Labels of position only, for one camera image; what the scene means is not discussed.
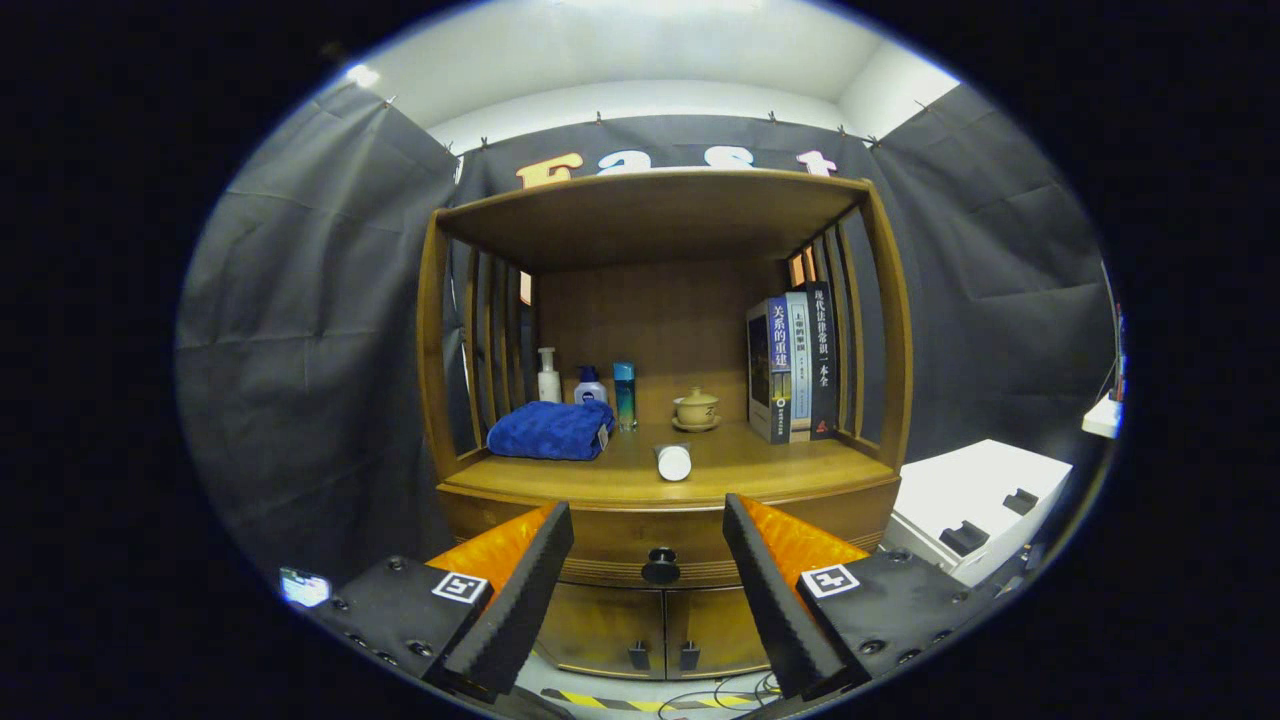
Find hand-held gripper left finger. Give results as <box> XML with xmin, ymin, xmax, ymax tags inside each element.
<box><xmin>310</xmin><ymin>500</ymin><xmax>576</xmax><ymax>704</ymax></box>

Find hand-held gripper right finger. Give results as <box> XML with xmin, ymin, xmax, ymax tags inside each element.
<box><xmin>722</xmin><ymin>491</ymin><xmax>1001</xmax><ymax>703</ymax></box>

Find wooden drawer with black knob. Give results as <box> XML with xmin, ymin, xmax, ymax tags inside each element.
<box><xmin>440</xmin><ymin>478</ymin><xmax>901</xmax><ymax>591</ymax></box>

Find wooden cabinet door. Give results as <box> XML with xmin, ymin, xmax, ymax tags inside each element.
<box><xmin>663</xmin><ymin>585</ymin><xmax>776</xmax><ymax>681</ymax></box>
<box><xmin>535</xmin><ymin>583</ymin><xmax>668</xmax><ymax>681</ymax></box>

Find wooden countertop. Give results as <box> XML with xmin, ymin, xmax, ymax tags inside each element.
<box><xmin>440</xmin><ymin>420</ymin><xmax>901</xmax><ymax>511</ymax></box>

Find wooden cabinet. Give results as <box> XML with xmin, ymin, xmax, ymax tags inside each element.
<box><xmin>417</xmin><ymin>167</ymin><xmax>914</xmax><ymax>683</ymax></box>

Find yellow black hazard tape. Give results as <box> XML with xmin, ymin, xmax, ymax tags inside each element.
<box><xmin>540</xmin><ymin>685</ymin><xmax>761</xmax><ymax>713</ymax></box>

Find blue folded towel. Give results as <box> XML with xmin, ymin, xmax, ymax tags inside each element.
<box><xmin>486</xmin><ymin>400</ymin><xmax>616</xmax><ymax>462</ymax></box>

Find beige lidded teacup with saucer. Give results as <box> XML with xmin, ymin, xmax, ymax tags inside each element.
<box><xmin>671</xmin><ymin>387</ymin><xmax>722</xmax><ymax>434</ymax></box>

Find small lit screen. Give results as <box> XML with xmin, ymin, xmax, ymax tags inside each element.
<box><xmin>278</xmin><ymin>566</ymin><xmax>333</xmax><ymax>609</ymax></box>

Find book with blue spine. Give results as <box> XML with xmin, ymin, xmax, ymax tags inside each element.
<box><xmin>746</xmin><ymin>297</ymin><xmax>793</xmax><ymax>445</ymax></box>

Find book with white spine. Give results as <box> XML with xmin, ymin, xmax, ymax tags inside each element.
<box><xmin>785</xmin><ymin>291</ymin><xmax>813</xmax><ymax>443</ymax></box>

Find book with black spine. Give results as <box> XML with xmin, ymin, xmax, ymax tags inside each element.
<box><xmin>803</xmin><ymin>281</ymin><xmax>841</xmax><ymax>441</ymax></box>

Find black backdrop cloth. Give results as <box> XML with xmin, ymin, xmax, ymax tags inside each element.
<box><xmin>178</xmin><ymin>80</ymin><xmax>1119</xmax><ymax>601</ymax></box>

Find white side shelf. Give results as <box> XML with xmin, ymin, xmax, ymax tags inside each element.
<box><xmin>1082</xmin><ymin>392</ymin><xmax>1123</xmax><ymax>441</ymax></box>

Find black floor cables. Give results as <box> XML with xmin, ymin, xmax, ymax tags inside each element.
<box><xmin>655</xmin><ymin>672</ymin><xmax>791</xmax><ymax>713</ymax></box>

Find white box with black handles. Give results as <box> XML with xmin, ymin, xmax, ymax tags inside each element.
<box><xmin>880</xmin><ymin>438</ymin><xmax>1074</xmax><ymax>588</ymax></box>

